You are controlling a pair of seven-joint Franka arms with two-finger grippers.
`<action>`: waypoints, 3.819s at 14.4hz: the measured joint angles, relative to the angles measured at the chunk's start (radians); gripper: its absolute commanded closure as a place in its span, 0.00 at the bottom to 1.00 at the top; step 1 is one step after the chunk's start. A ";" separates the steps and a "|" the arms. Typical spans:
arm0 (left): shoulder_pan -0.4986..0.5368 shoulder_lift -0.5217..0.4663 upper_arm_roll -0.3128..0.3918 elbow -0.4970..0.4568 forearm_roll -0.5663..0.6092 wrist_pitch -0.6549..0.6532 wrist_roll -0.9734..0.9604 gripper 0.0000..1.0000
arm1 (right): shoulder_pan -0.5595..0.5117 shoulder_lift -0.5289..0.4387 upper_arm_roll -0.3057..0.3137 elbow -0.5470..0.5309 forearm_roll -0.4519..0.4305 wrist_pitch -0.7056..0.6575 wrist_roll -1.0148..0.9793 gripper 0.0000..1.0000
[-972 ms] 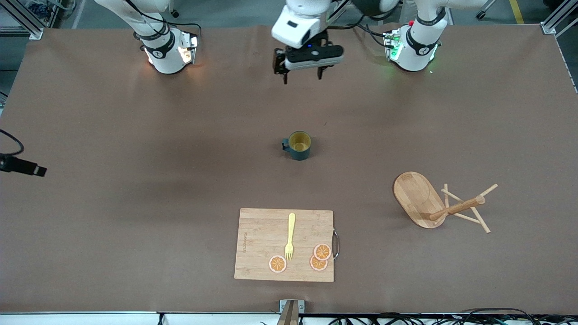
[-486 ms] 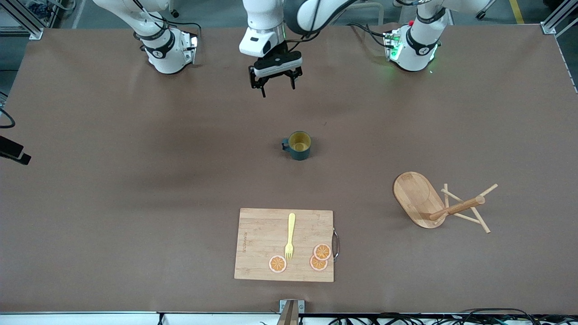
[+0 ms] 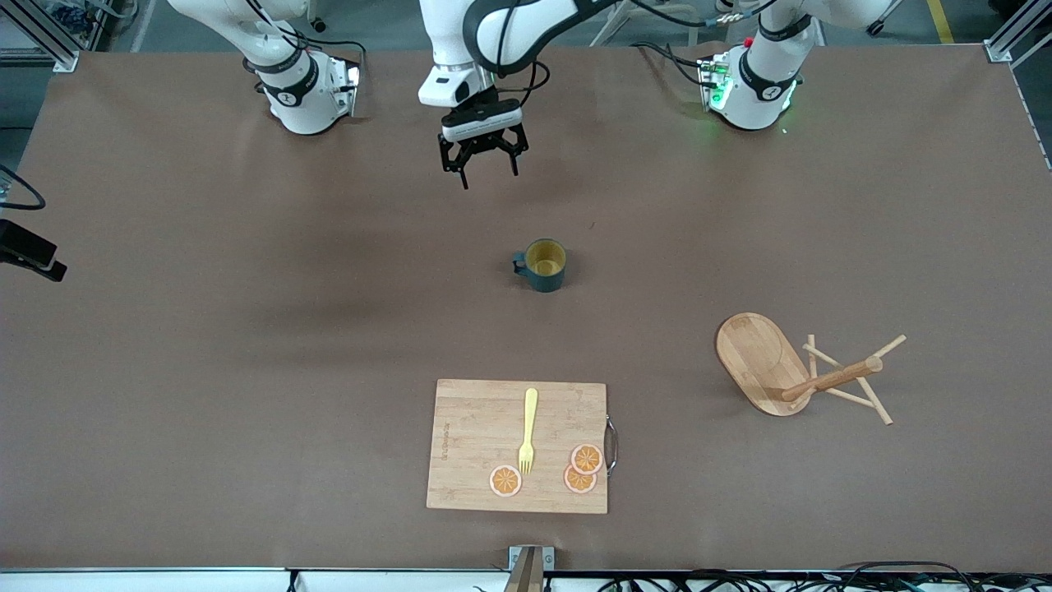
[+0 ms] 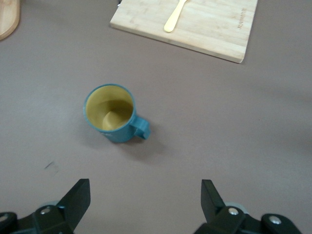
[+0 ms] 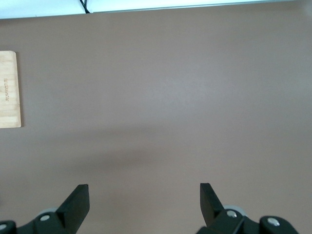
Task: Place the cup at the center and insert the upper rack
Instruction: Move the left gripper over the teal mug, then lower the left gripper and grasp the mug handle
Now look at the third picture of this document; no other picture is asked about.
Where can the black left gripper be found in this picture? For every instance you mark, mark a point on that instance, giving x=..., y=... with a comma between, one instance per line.
x=483, y=147

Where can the teal cup yellow inside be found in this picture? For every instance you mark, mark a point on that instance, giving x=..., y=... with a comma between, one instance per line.
x=546, y=278

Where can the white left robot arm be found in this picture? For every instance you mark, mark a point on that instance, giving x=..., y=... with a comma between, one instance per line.
x=760, y=94

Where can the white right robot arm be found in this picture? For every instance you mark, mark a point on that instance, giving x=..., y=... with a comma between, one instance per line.
x=304, y=103

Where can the grey metal stand legs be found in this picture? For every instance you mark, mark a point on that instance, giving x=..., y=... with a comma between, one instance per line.
x=657, y=8

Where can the brown table cover sheet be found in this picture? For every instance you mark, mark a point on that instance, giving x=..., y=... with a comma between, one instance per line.
x=246, y=370

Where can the yellow plastic fork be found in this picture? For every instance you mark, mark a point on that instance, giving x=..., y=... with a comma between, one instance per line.
x=530, y=411

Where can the bamboo cutting board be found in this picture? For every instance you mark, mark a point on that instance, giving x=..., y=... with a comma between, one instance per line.
x=477, y=436

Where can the orange slice toy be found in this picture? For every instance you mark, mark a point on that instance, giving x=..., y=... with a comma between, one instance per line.
x=587, y=459
x=575, y=484
x=505, y=481

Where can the aluminium frame post with bracket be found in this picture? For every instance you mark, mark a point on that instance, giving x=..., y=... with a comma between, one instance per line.
x=530, y=567
x=998, y=51
x=64, y=61

